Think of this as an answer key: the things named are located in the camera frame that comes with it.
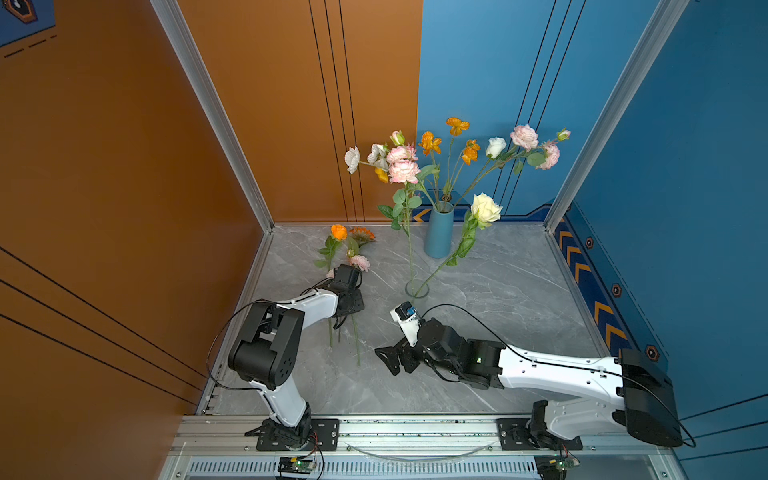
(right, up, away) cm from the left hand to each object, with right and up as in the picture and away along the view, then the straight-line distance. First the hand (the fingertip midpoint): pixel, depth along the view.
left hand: (356, 300), depth 98 cm
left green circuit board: (-11, -35, -27) cm, 45 cm away
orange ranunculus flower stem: (-9, +23, +15) cm, 29 cm away
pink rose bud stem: (+2, +12, +5) cm, 13 cm away
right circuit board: (+51, -35, -27) cm, 68 cm away
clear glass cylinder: (+19, +5, -17) cm, 26 cm away
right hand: (+11, -6, -25) cm, 28 cm away
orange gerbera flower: (0, +22, +13) cm, 26 cm away
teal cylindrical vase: (+28, +21, +2) cm, 35 cm away
